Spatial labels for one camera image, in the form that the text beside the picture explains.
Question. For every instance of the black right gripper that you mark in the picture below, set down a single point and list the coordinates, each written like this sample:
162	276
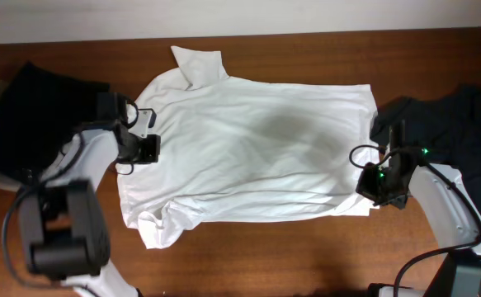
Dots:
365	189

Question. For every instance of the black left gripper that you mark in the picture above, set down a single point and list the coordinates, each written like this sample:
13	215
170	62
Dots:
148	153

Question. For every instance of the white t-shirt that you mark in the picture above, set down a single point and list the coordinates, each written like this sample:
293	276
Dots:
236	150

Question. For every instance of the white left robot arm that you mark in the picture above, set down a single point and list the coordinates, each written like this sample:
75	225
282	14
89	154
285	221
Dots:
64	236

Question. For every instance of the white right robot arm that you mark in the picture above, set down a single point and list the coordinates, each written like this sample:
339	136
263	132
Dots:
456	225

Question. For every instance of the black folded garment stack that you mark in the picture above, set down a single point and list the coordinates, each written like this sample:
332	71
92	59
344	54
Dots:
39	113

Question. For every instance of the dark navy garment pile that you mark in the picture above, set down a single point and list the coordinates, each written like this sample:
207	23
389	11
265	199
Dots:
450	127

